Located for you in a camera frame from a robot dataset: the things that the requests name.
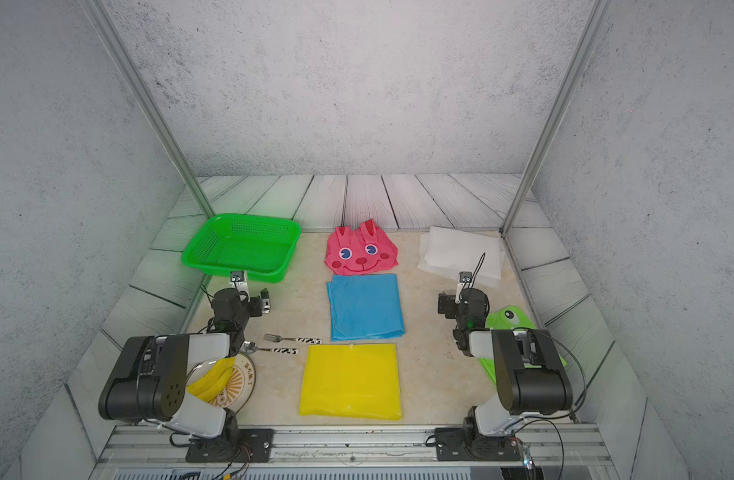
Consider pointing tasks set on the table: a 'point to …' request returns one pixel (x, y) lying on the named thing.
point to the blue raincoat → (364, 306)
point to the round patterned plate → (242, 384)
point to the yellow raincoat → (352, 379)
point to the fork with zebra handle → (277, 339)
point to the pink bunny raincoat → (362, 249)
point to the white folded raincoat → (447, 252)
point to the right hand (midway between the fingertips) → (462, 291)
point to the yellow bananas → (214, 383)
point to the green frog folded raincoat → (507, 318)
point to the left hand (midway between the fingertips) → (254, 289)
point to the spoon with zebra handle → (249, 347)
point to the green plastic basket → (262, 247)
